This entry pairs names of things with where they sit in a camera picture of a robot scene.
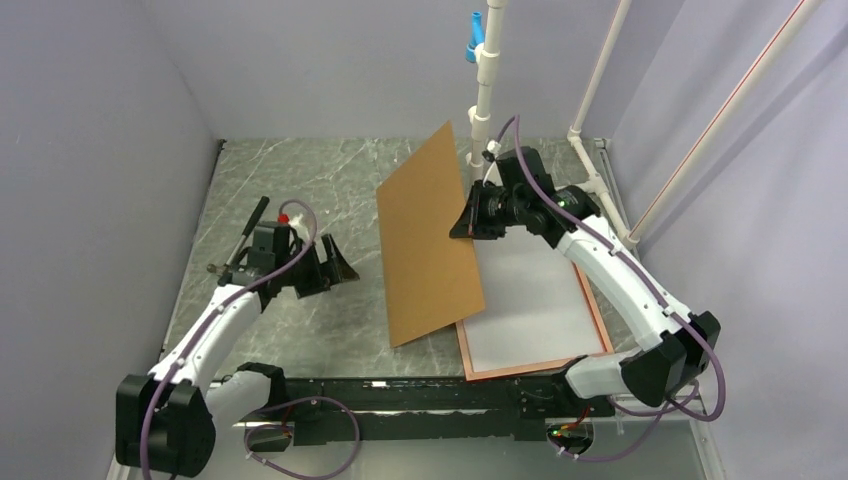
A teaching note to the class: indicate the brown cardboard backing board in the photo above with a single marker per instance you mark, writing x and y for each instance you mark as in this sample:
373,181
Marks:
431,280

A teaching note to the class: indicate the white pole with red stripe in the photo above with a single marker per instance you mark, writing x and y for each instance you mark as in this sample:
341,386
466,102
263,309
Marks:
779,41

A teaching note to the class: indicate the black handled hammer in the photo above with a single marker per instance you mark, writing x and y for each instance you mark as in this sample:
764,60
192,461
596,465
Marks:
235,245

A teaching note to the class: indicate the blue pipe fitting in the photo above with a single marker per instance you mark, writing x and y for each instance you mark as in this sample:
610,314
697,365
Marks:
476,38

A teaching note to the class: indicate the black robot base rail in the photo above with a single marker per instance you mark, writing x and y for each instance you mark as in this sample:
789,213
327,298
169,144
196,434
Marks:
522,408

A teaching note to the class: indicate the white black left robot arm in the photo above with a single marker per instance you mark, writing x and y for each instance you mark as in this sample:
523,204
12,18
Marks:
167,419

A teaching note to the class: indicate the aluminium extrusion frame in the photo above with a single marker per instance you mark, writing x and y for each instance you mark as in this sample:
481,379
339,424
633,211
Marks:
168,419

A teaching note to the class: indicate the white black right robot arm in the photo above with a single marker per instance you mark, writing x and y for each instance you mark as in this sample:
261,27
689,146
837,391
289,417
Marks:
674,344

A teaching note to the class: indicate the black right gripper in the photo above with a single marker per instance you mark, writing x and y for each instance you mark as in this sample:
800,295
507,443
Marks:
471,223

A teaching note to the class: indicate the red picture frame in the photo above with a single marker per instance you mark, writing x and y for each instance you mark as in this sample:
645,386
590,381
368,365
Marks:
596,311

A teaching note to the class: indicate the printed photo sheet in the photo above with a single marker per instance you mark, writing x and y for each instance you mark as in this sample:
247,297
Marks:
536,311

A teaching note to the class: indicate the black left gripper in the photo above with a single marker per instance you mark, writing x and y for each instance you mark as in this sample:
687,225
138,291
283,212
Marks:
338,270

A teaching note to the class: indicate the white PVC pipe stand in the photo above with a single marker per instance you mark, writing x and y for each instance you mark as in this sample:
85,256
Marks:
547,65

